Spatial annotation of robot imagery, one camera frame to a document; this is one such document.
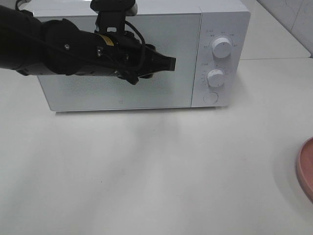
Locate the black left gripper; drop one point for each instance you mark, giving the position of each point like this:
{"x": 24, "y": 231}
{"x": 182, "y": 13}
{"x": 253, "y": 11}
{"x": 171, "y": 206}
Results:
{"x": 130, "y": 58}

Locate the white microwave door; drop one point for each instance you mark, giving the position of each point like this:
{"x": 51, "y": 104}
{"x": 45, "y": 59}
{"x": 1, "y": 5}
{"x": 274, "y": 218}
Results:
{"x": 172, "y": 35}

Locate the pink plate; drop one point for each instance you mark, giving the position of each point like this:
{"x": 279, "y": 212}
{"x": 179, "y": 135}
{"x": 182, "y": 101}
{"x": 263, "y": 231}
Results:
{"x": 304, "y": 168}

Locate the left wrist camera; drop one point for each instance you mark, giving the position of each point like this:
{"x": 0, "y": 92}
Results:
{"x": 112, "y": 14}

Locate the round white door release button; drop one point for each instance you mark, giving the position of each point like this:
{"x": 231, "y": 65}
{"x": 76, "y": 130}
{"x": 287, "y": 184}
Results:
{"x": 210, "y": 98}

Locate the white microwave knob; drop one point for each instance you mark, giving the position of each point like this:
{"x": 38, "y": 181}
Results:
{"x": 215, "y": 78}
{"x": 221, "y": 47}

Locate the white microwave oven body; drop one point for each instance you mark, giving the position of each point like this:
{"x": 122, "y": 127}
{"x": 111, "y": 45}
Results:
{"x": 218, "y": 17}

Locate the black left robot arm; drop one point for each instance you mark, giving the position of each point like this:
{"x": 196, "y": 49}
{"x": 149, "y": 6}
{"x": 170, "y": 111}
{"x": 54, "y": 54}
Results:
{"x": 31, "y": 47}

